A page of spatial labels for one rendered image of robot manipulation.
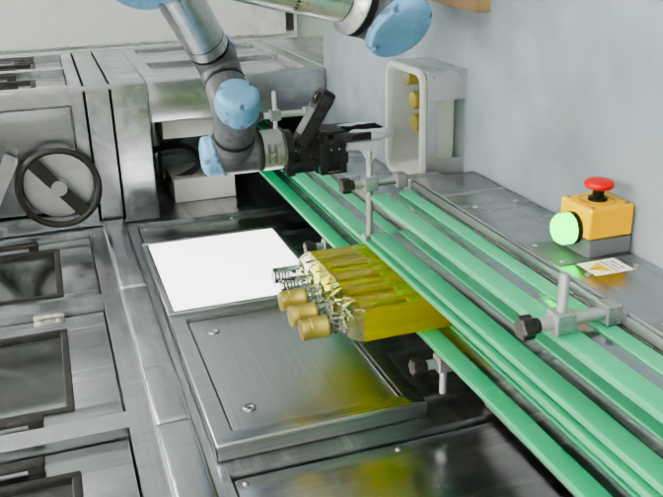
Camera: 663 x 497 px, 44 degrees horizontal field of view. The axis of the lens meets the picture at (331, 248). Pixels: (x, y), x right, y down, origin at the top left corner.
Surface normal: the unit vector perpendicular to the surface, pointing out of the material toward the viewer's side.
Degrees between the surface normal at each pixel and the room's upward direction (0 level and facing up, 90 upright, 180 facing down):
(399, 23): 99
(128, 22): 90
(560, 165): 0
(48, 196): 90
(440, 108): 90
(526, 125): 0
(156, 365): 90
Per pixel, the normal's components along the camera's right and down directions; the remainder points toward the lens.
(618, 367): -0.03, -0.93
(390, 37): 0.42, 0.80
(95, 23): 0.33, 0.34
